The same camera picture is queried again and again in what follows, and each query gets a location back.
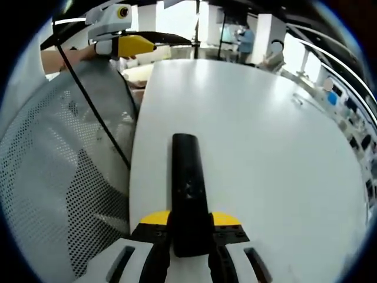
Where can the person's left hand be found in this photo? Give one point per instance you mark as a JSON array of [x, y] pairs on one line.
[[103, 48]]

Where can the white mesh basket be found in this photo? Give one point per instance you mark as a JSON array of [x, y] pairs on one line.
[[44, 177]]

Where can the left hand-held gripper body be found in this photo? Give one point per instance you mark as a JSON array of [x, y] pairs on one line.
[[112, 20]]

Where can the black remote control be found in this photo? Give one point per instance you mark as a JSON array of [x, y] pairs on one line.
[[188, 177]]

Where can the black tripod stand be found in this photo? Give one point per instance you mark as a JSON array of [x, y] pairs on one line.
[[196, 29]]

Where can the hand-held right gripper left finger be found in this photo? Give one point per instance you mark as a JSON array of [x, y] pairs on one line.
[[132, 259]]

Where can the dark display on stand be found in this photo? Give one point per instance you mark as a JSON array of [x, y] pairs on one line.
[[228, 32]]

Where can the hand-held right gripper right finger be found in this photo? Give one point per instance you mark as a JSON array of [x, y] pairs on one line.
[[235, 262]]

